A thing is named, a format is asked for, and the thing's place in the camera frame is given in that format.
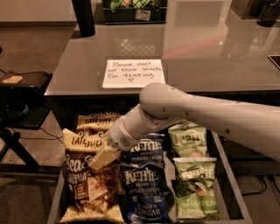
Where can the front blue Kettle chip bag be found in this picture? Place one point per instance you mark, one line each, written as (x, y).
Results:
(144, 187)

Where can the black chair with armrest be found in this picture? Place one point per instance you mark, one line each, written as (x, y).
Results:
(22, 102)

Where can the black cylindrical post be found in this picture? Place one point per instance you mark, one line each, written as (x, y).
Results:
(84, 17)

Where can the white handwritten paper note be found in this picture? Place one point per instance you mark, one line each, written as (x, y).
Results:
(132, 73)

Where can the blue kettle chip bag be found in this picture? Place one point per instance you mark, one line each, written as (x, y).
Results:
(144, 187)
(148, 150)

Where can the middle green Kettle chip bag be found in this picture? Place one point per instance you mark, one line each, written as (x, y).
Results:
(188, 141)

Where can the brown late july bag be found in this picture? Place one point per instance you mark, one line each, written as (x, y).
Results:
(104, 114)
(94, 193)
(93, 124)

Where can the black crate with green items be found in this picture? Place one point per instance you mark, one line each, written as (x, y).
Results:
(122, 12)

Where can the middle blue Kettle chip bag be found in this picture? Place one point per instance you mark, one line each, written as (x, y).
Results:
(148, 150)

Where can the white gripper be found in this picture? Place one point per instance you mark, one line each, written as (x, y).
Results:
(120, 135)

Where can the front green Kettle jalapeno bag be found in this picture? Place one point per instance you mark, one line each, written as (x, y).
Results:
(194, 188)

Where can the lower dark drawer front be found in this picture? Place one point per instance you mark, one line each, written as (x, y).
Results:
(254, 164)

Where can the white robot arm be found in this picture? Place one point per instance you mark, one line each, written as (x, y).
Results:
(254, 126)

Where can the open grey top drawer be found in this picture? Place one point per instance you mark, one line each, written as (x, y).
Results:
(230, 201)

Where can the dark mesh bin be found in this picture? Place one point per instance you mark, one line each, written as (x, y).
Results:
(270, 13)

